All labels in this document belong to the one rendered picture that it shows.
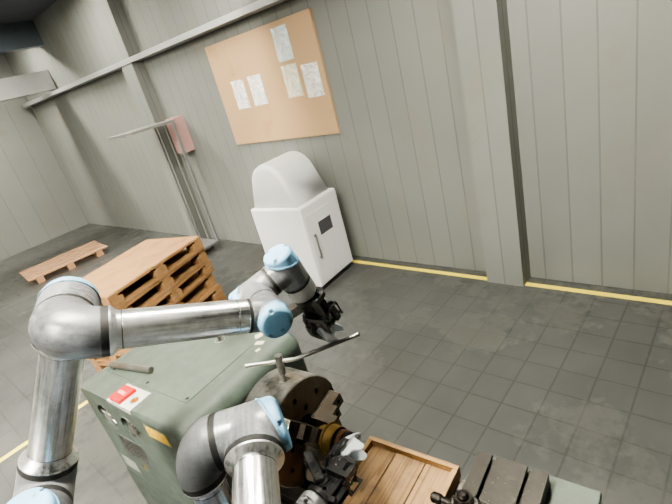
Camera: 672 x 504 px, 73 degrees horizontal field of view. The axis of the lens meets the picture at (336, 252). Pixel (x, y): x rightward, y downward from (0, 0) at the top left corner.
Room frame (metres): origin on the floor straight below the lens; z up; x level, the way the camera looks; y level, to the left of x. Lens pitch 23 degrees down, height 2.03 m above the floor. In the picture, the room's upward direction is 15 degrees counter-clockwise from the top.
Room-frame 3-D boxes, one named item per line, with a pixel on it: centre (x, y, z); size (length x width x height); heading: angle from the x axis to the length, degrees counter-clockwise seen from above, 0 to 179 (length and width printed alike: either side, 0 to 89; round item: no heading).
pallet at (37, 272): (7.26, 4.31, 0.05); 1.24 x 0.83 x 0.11; 131
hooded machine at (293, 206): (4.32, 0.27, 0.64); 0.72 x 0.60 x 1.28; 44
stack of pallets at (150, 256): (3.87, 1.79, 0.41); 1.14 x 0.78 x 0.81; 151
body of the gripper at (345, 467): (0.83, 0.15, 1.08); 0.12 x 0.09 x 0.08; 138
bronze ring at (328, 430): (0.96, 0.14, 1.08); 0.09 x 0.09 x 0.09; 49
